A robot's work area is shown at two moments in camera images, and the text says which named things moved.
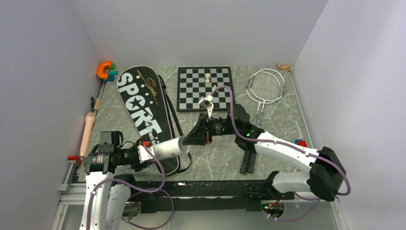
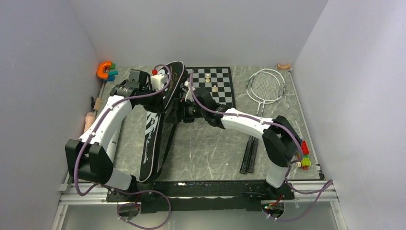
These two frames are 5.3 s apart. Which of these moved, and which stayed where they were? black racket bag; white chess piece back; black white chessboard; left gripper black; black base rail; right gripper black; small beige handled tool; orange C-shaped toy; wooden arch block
Moved: left gripper black; black racket bag; right gripper black
Stayed: orange C-shaped toy; small beige handled tool; black white chessboard; white chess piece back; wooden arch block; black base rail
